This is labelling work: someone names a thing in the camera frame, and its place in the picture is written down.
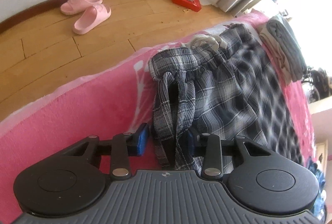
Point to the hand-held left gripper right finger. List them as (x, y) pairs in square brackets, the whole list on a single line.
[(190, 143)]

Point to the grey folded cloth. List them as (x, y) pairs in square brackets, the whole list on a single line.
[(290, 42)]

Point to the black wheelchair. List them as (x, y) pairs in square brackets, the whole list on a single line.
[(319, 83)]

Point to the beige folded cloth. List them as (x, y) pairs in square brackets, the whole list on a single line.
[(275, 52)]

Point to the pink floral blanket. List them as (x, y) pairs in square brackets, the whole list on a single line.
[(77, 109)]

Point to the pink slipper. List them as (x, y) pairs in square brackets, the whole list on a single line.
[(92, 17), (80, 2)]

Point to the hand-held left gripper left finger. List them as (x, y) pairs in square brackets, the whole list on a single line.
[(142, 139)]

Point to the black white plaid pants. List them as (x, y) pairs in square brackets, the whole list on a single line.
[(220, 89)]

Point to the light blue jeans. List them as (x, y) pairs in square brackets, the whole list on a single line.
[(317, 187)]

